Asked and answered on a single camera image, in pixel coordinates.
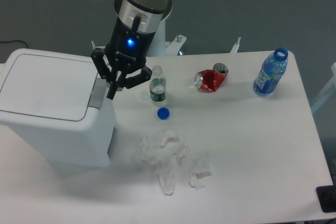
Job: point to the crumpled white tissue right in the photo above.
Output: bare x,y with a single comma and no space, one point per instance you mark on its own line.
199,169

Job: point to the blue bottle cap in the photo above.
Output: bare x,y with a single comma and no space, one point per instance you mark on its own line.
163,113

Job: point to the crumpled white tissue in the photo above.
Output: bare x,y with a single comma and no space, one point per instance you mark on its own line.
180,150
167,136
167,182
147,154
199,169

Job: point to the clear green-label plastic bottle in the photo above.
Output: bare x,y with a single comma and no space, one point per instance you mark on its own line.
157,85

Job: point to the white push-button trash can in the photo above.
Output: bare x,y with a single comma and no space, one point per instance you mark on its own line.
58,104

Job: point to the black device table corner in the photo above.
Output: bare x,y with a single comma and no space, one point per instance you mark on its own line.
326,197

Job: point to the crumpled white tissue top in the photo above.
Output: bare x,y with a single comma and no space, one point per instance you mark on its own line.
167,136

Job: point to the crumpled white tissue left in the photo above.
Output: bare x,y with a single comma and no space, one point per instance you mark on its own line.
147,154

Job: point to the blue plastic bottle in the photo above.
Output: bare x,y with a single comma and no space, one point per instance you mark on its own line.
272,69

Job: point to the white bottle cap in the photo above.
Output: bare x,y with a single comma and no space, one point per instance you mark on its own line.
144,96

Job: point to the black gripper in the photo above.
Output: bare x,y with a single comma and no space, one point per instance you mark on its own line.
126,52

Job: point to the crumpled white tissue bottom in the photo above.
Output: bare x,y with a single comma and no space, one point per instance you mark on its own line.
167,182

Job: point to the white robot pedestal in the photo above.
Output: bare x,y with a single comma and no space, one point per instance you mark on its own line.
168,43

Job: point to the crumpled white tissue middle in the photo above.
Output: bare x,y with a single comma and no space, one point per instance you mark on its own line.
180,150

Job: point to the crushed red soda can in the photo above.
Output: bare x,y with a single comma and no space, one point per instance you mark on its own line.
210,80

